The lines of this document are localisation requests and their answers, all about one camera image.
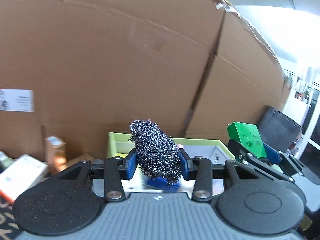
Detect orange white box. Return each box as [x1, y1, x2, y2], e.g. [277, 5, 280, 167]
[0, 154, 48, 204]

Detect green small box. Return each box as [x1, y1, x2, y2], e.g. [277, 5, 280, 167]
[227, 122, 267, 158]

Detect steel wool scrubber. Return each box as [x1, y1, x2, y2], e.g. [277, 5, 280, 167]
[129, 120, 181, 187]

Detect large brown cardboard box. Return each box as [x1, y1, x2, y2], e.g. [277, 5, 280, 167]
[1, 0, 291, 159]

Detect blue square plastic jar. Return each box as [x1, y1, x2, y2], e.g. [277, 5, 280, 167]
[146, 178, 180, 193]

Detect tall small brown box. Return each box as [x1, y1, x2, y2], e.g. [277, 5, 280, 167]
[45, 136, 67, 174]

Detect light green cardboard box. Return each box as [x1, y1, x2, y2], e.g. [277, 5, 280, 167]
[106, 132, 235, 164]

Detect dark grey fabric bag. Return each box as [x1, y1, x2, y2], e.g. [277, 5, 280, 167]
[257, 106, 302, 152]

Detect white shipping label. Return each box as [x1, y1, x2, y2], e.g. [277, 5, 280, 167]
[0, 89, 34, 112]

